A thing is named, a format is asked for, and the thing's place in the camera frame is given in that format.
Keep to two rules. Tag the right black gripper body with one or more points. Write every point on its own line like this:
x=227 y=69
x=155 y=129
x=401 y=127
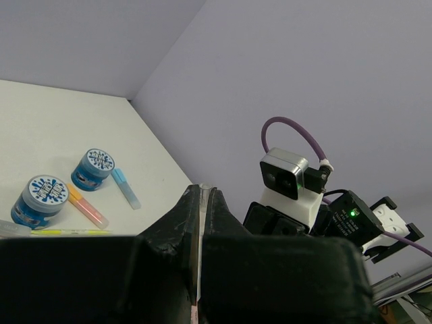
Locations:
x=265 y=220

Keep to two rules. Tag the blue jar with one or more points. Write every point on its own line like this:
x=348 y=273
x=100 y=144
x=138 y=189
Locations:
x=94 y=167
x=40 y=201

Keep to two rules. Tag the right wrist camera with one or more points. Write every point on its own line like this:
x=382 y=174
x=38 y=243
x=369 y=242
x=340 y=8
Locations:
x=292 y=187

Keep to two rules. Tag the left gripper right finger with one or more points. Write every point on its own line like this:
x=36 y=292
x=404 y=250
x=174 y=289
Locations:
x=247 y=278

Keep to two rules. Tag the orange-capped pink highlighter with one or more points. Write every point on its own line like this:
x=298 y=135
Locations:
x=86 y=208

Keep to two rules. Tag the blue jar left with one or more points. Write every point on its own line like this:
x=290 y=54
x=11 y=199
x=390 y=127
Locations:
x=40 y=201

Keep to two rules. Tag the blue jar right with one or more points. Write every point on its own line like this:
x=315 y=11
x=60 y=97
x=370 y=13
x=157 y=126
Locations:
x=94 y=167

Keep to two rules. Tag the blue highlighter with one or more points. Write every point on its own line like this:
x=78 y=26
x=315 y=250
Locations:
x=125 y=188

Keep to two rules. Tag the yellow thin pen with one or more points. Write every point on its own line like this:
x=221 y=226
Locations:
x=70 y=232

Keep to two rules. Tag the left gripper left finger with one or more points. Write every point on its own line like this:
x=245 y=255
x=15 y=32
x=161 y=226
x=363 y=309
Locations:
x=150 y=277

